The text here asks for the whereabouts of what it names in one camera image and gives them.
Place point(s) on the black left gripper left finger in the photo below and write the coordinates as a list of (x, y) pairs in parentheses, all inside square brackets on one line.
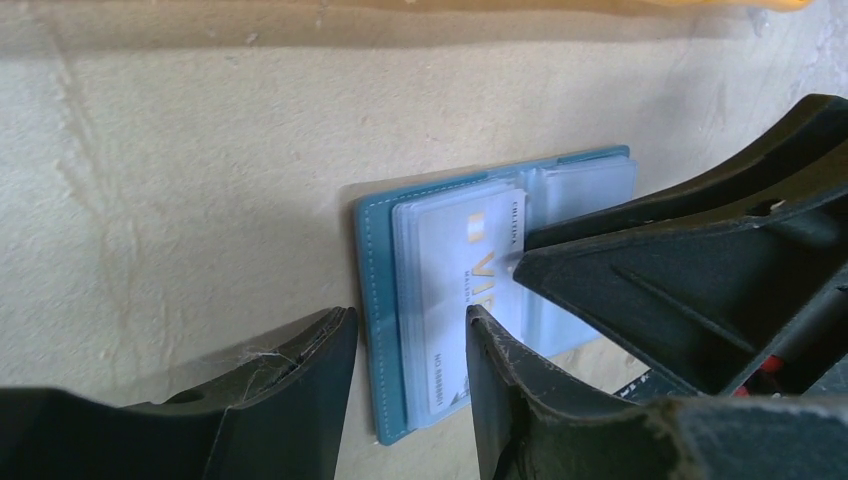
[(280, 415)]

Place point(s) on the yellow left bin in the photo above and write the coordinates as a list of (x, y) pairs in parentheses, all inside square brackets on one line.
[(773, 5)]

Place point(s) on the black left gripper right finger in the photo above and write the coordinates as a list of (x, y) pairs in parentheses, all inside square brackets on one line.
[(533, 420)]

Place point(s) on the blue leather card holder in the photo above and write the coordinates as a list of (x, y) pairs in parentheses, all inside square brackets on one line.
[(557, 189)]

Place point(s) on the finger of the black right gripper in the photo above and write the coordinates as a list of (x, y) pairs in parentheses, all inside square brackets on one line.
[(706, 298), (814, 126)]

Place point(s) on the white VIP card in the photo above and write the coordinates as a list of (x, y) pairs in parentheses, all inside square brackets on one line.
[(454, 250)]

